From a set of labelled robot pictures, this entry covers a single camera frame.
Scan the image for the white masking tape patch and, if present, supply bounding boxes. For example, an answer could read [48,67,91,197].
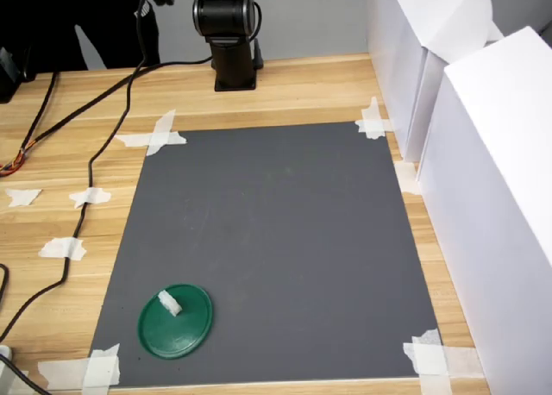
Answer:
[402,328,482,395]
[392,161,422,196]
[39,236,87,261]
[68,186,112,210]
[112,109,188,157]
[37,342,122,392]
[354,96,394,141]
[4,187,43,208]

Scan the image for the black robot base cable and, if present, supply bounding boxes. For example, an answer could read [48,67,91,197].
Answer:
[0,56,215,179]

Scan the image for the small white plastic terminal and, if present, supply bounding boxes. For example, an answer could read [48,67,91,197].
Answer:
[157,290,183,317]

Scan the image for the person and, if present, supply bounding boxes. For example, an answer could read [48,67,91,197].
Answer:
[0,0,161,72]

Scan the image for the black camera cable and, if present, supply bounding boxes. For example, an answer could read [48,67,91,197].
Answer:
[0,0,150,342]

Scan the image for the dark grey mat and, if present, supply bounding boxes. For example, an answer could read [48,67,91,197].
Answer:
[88,121,445,388]

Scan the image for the thin black cable, orange wires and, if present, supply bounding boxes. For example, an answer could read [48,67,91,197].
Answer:
[19,70,60,154]

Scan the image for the round green lid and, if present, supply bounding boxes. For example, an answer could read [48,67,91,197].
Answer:
[137,283,215,361]

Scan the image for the black power adapter cable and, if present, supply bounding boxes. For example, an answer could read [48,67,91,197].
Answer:
[0,353,53,395]

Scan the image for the black device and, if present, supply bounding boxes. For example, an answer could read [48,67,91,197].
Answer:
[0,45,22,105]

